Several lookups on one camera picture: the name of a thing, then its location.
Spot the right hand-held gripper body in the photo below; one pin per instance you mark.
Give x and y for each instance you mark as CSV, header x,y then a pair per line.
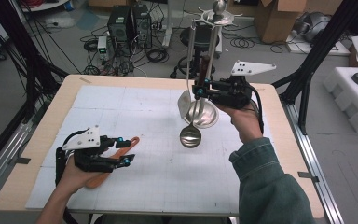
x,y
233,93

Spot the grey helmet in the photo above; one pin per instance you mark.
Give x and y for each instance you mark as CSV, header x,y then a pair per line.
x,y
315,25

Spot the white foam block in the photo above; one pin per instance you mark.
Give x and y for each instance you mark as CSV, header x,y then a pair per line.
x,y
348,102

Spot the black tape piece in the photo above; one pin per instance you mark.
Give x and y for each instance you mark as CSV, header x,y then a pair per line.
x,y
307,176
20,160

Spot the aluminium rail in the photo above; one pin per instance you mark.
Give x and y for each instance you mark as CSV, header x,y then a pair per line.
x,y
3,155
313,155

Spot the black metal frame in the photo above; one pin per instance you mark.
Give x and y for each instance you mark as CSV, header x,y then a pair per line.
x,y
320,46
18,49

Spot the cardboard box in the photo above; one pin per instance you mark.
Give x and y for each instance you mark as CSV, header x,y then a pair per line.
x,y
273,21

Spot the black stool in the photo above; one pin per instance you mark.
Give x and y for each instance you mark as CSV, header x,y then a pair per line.
x,y
200,37

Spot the person's left hand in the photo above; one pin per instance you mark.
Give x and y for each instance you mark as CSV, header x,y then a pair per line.
x,y
71,177

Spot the small white device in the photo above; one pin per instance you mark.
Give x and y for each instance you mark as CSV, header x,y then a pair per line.
x,y
102,45

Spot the steel turner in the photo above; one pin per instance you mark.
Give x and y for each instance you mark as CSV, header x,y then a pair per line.
x,y
184,102

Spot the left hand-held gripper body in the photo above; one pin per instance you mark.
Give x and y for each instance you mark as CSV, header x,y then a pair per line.
x,y
84,141

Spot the wooden spatula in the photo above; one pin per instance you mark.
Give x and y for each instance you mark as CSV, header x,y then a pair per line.
x,y
127,149

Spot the person's right hand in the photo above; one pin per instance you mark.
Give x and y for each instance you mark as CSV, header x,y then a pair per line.
x,y
247,123

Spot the steel utensil stand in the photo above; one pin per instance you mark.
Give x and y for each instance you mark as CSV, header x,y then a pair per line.
x,y
209,115

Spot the black computer tower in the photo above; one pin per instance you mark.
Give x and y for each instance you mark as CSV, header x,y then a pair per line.
x,y
118,26
142,26

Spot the white foam mat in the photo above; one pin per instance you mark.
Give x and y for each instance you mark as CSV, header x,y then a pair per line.
x,y
136,102

